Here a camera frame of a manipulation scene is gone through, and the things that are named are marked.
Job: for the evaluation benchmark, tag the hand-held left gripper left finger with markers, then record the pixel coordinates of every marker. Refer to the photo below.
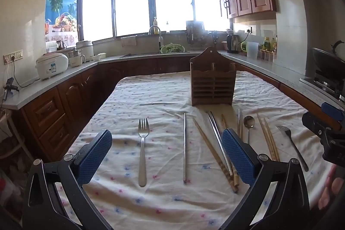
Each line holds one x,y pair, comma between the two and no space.
97,156

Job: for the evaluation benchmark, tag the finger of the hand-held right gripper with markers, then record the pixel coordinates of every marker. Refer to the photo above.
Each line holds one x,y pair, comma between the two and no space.
333,112
314,123

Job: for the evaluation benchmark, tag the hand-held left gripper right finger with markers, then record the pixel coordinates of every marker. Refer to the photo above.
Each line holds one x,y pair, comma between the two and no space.
240,157

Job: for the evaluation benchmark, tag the small steel fork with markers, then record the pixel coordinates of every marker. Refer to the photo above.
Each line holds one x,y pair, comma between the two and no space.
292,146

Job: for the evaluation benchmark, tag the steel spoon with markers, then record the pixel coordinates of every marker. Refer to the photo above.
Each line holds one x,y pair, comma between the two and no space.
248,122

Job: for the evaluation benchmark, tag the large steel fork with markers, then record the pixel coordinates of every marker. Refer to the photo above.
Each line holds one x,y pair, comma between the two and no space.
142,154

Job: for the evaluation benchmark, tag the wooden utensil holder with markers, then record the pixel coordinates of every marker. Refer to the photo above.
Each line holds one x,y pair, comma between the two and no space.
213,79

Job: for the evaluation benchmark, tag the person's right hand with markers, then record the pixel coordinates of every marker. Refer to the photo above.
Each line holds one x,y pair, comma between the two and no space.
327,189

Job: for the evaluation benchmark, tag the gas stove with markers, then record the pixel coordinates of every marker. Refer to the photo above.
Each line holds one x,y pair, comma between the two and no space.
320,84

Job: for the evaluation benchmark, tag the black wok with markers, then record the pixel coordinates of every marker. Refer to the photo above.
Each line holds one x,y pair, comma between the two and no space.
326,59

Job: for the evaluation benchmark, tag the floral white tablecloth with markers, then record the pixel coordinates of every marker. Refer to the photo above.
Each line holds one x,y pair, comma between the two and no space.
151,100

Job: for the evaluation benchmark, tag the spice jar rack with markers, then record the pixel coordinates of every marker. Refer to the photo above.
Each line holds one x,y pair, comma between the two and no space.
268,56

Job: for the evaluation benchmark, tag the white plastic jug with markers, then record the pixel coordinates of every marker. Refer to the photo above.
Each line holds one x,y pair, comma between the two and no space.
252,50

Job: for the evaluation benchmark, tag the white dish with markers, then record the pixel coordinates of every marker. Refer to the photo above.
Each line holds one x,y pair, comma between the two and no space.
98,57

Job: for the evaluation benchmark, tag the small white pot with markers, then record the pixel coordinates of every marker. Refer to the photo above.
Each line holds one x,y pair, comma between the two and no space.
75,59

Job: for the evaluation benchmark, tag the white rice cooker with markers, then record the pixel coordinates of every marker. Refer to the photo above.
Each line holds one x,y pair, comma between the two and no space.
51,65

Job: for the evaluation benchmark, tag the green mug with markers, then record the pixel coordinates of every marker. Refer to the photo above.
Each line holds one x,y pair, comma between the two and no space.
244,47

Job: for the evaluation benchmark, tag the tall white electric pot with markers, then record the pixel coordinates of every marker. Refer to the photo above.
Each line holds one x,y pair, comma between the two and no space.
85,49

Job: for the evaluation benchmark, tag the small black tripod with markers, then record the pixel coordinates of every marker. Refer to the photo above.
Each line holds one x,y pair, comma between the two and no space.
9,87

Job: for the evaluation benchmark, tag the dark kettle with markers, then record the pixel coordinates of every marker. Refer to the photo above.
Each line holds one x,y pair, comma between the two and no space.
232,44

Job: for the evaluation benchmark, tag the white plastic container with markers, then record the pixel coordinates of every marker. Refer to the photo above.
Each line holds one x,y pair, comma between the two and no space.
51,46

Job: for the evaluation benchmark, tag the green colander with vegetables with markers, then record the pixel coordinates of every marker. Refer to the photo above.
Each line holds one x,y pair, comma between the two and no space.
172,48

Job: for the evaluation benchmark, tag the utensil drying rack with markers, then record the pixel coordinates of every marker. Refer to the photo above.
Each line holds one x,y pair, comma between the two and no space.
194,30

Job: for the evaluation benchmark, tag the steel kitchen faucet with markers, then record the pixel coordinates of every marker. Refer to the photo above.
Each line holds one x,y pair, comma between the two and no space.
156,29

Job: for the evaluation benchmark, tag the kitchen window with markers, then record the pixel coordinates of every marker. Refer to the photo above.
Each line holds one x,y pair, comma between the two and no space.
132,6

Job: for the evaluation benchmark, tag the small wall socket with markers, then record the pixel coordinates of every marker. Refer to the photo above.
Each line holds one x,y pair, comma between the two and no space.
249,29

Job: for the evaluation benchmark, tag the white wall socket strip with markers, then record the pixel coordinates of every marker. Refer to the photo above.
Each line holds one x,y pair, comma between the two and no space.
13,56

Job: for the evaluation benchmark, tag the tropical fruit wall poster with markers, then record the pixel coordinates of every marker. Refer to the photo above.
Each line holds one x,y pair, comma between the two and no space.
60,11

